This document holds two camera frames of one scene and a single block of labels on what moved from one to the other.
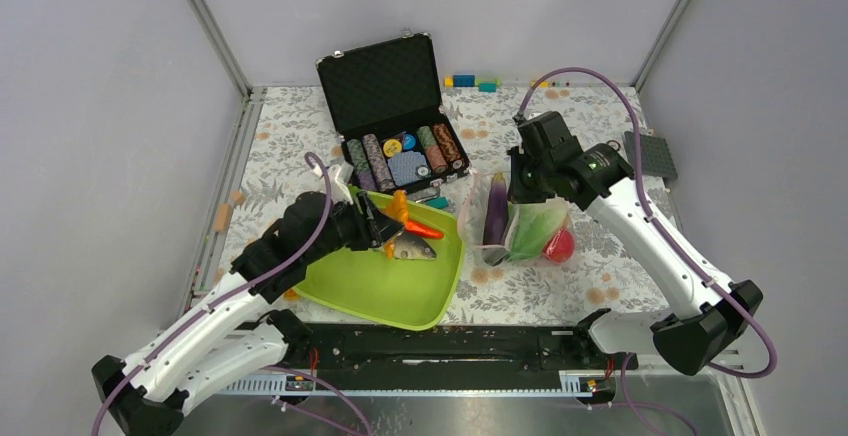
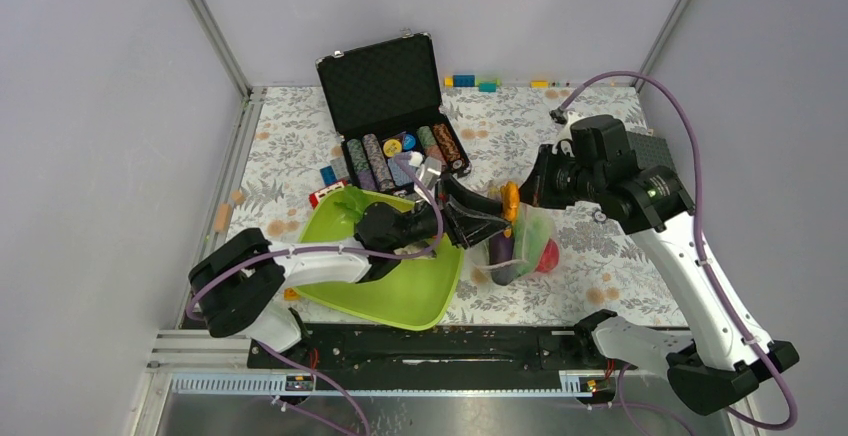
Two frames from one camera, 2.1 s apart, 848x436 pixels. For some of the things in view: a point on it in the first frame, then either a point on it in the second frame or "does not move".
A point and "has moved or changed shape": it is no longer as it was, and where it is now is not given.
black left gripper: [371, 223] to [466, 217]
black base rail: [454, 348] does not move
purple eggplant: [496, 220] has moved or changed shape
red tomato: [560, 246] to [549, 257]
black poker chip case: [386, 106] does not move
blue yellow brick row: [485, 84] does not move
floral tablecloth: [291, 138] does not move
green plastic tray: [398, 294] does not move
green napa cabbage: [531, 226] has moved or changed shape
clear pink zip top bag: [497, 231] has moved or changed shape
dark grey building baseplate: [656, 160] does not move
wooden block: [222, 219] does not move
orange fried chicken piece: [399, 212] has moved or changed shape
